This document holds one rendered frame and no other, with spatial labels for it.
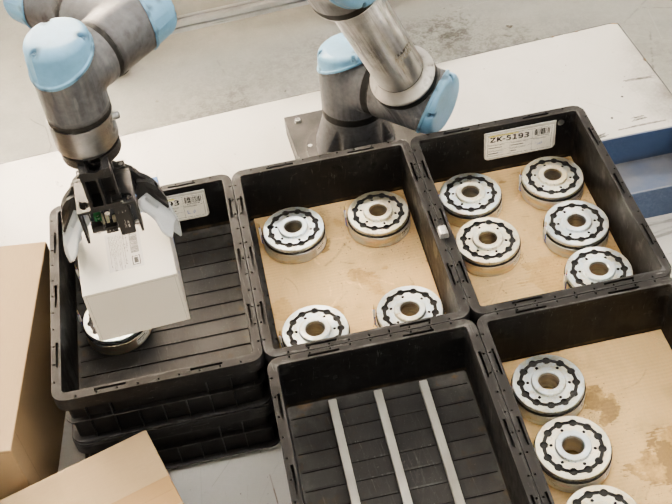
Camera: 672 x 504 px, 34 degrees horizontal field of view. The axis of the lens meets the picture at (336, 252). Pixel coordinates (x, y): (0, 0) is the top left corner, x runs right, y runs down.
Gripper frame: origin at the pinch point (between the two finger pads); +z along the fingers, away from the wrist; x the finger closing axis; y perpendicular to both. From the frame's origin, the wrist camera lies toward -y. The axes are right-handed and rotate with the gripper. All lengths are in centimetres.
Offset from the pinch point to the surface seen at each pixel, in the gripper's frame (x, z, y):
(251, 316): 14.1, 19.3, 1.0
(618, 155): 88, 39, -32
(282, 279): 20.6, 28.0, -12.4
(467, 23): 109, 112, -178
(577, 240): 67, 25, -3
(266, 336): 15.4, 17.9, 6.5
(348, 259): 31.8, 28.1, -13.2
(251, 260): 16.2, 18.4, -9.0
